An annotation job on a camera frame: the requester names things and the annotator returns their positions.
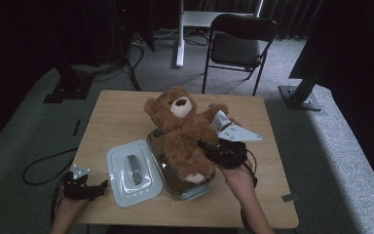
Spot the right hand-held gripper cable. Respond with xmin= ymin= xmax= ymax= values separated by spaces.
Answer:
xmin=240 ymin=150 xmax=259 ymax=189

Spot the grey tape piece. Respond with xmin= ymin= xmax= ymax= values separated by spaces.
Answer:
xmin=281 ymin=193 xmax=300 ymax=203

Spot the black looped floor cable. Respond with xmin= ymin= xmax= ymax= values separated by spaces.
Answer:
xmin=21 ymin=147 xmax=79 ymax=186

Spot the left hand-held gripper cable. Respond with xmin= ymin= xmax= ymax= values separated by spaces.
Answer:
xmin=50 ymin=176 xmax=68 ymax=226

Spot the brown teddy bear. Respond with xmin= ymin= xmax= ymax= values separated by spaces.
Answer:
xmin=143 ymin=85 xmax=242 ymax=185

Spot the black folding chair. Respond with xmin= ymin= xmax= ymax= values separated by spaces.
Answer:
xmin=202 ymin=13 xmax=279 ymax=97

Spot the person's left hand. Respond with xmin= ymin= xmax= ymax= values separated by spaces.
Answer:
xmin=56 ymin=196 xmax=91 ymax=215

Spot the black cables bundle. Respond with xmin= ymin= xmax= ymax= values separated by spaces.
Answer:
xmin=92 ymin=42 xmax=144 ymax=92

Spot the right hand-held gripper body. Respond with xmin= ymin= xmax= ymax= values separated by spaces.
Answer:
xmin=213 ymin=123 xmax=263 ymax=170

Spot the person's right hand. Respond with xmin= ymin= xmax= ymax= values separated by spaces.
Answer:
xmin=218 ymin=160 xmax=257 ymax=198

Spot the black metal stand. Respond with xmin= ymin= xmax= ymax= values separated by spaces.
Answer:
xmin=43 ymin=0 xmax=95 ymax=104
xmin=278 ymin=48 xmax=323 ymax=112

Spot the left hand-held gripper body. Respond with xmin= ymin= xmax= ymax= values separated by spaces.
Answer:
xmin=61 ymin=164 xmax=100 ymax=201

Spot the black tape strip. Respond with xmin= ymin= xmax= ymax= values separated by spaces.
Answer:
xmin=72 ymin=119 xmax=82 ymax=137

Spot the hand-held gripper cable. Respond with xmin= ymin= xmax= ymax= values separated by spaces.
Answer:
xmin=240 ymin=150 xmax=259 ymax=189
xmin=50 ymin=176 xmax=68 ymax=226

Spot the clear plastic storage box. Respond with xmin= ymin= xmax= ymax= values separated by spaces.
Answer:
xmin=146 ymin=129 xmax=217 ymax=202

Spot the white desk frame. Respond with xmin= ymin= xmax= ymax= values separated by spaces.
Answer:
xmin=174 ymin=0 xmax=265 ymax=68

